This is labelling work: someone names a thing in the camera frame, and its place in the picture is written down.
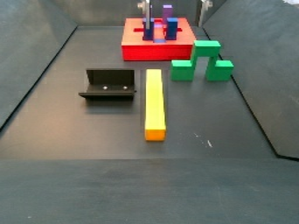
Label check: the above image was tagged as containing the red board with slots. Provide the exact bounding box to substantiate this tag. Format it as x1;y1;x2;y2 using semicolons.
122;17;196;61

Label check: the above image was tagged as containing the purple block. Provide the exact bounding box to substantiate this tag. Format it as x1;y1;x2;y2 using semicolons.
154;4;174;44

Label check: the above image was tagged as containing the dark blue block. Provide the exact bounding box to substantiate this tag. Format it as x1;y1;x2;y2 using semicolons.
166;17;178;40
143;18;155;40

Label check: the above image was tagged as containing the long yellow block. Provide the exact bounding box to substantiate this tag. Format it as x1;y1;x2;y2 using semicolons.
144;69;166;141

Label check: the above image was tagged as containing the green stepped arch block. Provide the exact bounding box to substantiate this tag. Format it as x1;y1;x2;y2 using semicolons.
171;39;235;82

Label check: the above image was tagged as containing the black angle bracket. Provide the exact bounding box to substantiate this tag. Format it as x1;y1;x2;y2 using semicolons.
79;68;136;99

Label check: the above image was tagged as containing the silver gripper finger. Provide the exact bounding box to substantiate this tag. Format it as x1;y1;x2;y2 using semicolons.
199;0;212;26

